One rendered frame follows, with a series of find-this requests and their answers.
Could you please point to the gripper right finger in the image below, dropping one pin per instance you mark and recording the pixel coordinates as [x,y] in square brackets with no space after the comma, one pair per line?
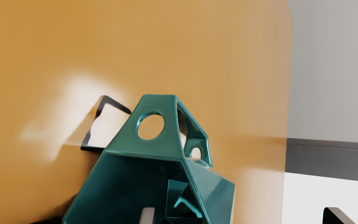
[336,216]

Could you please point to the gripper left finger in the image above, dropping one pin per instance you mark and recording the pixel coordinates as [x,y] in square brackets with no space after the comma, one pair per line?
[147,216]

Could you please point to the teal faceted mug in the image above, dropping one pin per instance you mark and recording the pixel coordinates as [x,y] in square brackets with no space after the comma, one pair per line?
[154,143]

